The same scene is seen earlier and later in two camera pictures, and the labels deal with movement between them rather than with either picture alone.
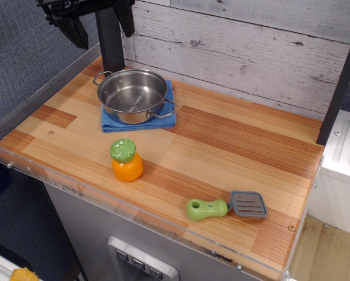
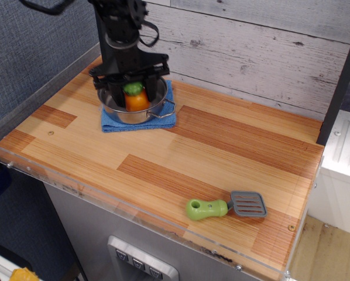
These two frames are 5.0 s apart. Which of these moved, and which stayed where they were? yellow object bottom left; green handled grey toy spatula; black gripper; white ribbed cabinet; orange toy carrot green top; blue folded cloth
Moved: orange toy carrot green top; black gripper
Stayed: yellow object bottom left; green handled grey toy spatula; blue folded cloth; white ribbed cabinet
